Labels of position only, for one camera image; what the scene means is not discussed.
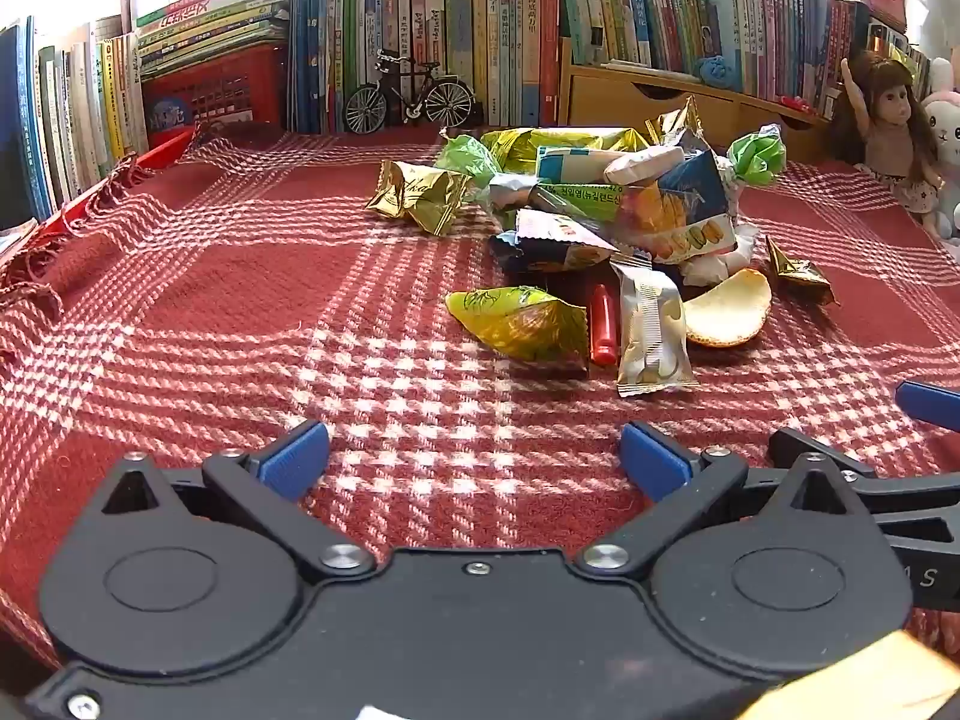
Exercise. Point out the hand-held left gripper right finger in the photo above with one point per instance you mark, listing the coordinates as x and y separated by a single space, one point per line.
654 461

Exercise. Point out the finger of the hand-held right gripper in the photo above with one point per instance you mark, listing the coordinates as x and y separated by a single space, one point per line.
795 444
934 405

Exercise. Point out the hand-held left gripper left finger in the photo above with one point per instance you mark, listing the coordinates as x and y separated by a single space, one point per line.
292 461

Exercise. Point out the cream white snack wrapper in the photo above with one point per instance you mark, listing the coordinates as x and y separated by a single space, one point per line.
652 330

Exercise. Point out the red plastic tube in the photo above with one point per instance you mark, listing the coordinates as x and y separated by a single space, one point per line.
604 322

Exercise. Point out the potato chip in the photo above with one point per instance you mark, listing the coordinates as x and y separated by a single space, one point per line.
731 307

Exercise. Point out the small gold foil wrapper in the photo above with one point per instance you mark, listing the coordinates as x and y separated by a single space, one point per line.
799 270

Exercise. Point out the red white plaid blanket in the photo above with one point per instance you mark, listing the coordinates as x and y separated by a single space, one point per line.
247 292

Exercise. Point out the yellow green leaf-print wrapper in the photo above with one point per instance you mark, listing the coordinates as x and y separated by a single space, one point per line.
525 322

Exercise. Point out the crumpled white wrapper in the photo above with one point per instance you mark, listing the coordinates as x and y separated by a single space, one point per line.
720 262

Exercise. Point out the dark blue snack packet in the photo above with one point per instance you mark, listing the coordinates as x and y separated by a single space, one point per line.
555 240

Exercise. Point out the blue chip packet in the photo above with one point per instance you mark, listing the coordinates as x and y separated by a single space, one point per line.
690 210

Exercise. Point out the white plush rabbit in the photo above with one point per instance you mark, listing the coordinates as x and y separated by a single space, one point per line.
946 135

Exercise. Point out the green white snack packet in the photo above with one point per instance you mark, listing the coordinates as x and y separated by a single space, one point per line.
577 195

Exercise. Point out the brown-haired doll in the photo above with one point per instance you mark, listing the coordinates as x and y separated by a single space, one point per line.
889 120

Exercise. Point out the green twisted candy wrapper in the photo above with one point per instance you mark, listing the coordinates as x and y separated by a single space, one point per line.
757 154

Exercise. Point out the gold foil snack wrapper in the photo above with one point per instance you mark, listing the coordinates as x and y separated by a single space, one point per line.
420 195

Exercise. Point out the red plastic tray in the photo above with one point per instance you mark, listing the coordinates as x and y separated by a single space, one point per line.
161 154

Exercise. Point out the tall gold foil wrapper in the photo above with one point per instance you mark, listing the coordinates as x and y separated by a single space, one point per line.
679 127

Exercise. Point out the light green snack wrapper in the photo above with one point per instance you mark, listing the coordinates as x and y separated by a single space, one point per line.
465 157

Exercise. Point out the wooden drawer organizer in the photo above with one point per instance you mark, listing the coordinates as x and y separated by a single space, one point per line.
622 109

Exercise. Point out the red plastic crate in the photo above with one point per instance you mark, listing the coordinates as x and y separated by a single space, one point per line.
217 94

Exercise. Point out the blue knitted item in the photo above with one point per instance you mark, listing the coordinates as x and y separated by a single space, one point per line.
716 69

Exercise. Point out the miniature bicycle model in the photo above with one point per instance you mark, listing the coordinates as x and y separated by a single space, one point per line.
409 94

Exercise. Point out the row of thin workbooks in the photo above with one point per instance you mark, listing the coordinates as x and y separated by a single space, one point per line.
67 120

